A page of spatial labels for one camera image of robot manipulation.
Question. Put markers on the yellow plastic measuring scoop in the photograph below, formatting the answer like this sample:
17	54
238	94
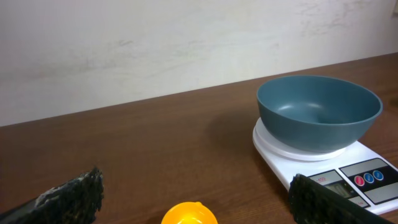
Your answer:
189	213

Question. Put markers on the white digital kitchen scale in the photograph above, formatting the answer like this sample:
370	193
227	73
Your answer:
356	172

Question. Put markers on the teal plastic bowl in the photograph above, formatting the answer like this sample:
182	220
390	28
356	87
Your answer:
316	113

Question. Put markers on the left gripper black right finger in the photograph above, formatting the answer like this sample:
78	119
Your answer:
311	202

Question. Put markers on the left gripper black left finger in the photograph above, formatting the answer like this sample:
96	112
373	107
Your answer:
75	201

